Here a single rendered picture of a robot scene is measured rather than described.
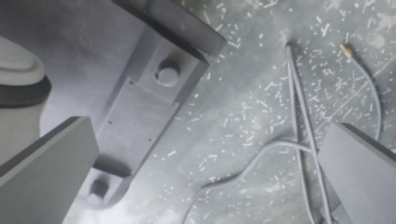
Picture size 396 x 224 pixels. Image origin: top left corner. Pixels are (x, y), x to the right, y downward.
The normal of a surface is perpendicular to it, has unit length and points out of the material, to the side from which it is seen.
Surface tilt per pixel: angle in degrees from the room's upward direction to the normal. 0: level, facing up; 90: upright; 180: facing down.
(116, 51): 0
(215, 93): 0
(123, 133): 0
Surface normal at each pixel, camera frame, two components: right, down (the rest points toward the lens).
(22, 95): 0.94, -0.11
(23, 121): 0.55, -0.77
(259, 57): 0.14, 0.47
